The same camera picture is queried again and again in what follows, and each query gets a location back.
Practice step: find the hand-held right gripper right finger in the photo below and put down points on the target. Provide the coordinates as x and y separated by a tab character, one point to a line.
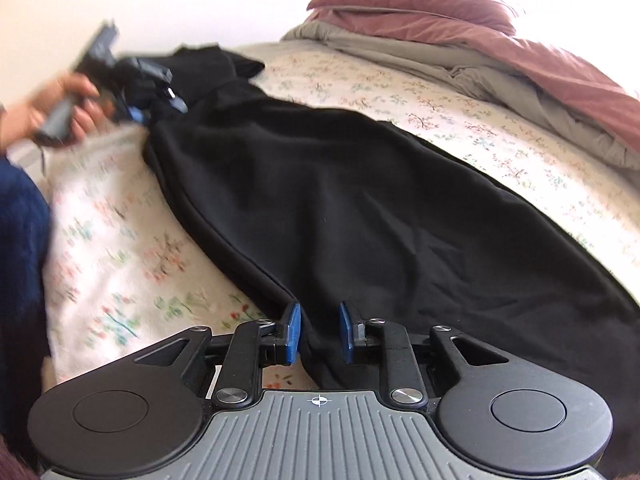
345	332

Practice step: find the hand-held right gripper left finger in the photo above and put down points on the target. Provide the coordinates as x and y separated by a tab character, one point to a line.
291	332

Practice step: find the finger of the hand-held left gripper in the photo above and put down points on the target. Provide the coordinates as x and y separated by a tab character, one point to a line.
136	114
177	100

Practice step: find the black pants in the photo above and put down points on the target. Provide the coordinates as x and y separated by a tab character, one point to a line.
350	210

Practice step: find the person's left hand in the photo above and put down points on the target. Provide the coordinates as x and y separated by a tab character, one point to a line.
25	112

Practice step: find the folded black garment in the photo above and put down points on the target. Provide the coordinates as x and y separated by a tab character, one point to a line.
215	67

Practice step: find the floral bed sheet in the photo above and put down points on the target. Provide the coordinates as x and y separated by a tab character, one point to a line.
125	240

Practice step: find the person's blue clothing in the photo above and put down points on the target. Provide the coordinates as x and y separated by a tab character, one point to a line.
20	260

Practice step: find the grey blanket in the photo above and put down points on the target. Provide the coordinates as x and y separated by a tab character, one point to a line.
400	55

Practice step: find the pink pillow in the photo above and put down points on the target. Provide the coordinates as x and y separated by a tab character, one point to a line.
415	0

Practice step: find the maroon cloth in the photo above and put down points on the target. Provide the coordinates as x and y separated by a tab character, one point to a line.
12	465

